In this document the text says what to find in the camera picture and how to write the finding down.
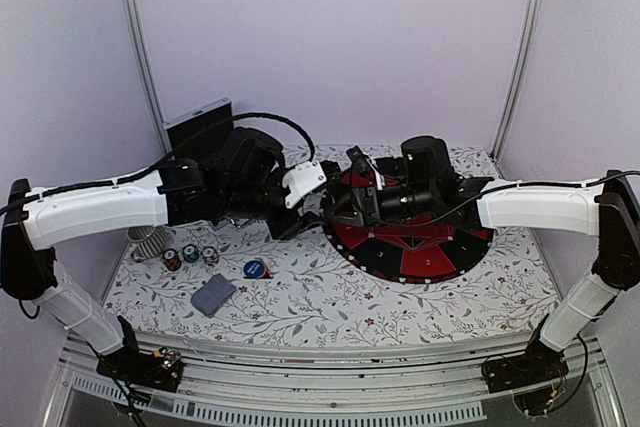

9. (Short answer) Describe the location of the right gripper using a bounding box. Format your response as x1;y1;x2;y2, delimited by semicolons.
323;182;437;228

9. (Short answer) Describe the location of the blue small blind button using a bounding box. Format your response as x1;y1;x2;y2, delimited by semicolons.
243;260;267;279

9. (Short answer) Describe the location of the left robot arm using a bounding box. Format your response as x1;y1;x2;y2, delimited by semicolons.
1;127;333;381

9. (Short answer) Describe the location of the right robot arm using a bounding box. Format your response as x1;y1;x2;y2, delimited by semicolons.
321;228;597;347

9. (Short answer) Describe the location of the round red black poker mat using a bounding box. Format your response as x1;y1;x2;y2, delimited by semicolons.
323;152;494;283

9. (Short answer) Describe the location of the triangular all in marker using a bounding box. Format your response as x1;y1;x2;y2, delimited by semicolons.
259;258;273;279

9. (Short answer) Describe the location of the green poker chip stack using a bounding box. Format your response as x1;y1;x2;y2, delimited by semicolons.
182;244;200;264

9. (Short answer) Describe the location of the floral tablecloth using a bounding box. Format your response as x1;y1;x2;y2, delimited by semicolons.
99;144;561;348

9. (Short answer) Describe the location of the red poker chip stack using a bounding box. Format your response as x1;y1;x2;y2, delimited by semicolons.
161;248;182;272

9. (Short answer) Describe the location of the ribbed metal cup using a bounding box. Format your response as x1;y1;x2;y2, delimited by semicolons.
127;226;167;262

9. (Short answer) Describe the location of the loose blue card deck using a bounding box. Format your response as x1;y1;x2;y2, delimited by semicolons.
191;274;236;318

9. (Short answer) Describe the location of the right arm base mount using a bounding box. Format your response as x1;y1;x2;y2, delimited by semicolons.
481;348;569;393

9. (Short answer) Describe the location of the aluminium frame post left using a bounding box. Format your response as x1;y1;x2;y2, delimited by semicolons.
122;0;170;153

